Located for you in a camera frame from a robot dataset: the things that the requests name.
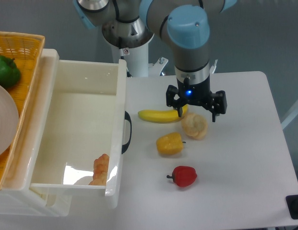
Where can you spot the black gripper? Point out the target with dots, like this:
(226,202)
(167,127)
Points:
(197,94)

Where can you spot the white drawer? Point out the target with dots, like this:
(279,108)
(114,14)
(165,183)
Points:
(86,118)

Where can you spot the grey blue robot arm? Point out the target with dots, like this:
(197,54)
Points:
(129,25)

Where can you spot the white drawer cabinet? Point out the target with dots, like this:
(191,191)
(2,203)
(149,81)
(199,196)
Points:
(16,197)

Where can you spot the beige bread roll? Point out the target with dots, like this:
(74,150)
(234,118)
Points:
(194,126)

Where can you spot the yellow banana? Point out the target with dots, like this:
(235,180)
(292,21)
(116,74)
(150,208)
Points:
(162,116)

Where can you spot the yellow bell pepper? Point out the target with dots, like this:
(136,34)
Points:
(170,144)

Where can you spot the red bell pepper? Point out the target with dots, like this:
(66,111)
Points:
(183,176)

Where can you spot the orange fried food piece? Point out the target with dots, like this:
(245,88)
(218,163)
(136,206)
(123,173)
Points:
(100,170)

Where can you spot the black device at table edge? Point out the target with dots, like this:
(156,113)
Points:
(292,204)

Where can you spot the orange plastic basket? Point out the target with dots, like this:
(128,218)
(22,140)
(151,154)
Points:
(24,51)

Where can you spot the green bell pepper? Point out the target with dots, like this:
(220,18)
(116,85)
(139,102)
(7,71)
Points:
(9,73)

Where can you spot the white plate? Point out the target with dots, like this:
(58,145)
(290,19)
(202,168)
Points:
(9,119)

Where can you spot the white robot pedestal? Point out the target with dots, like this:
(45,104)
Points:
(138,61)

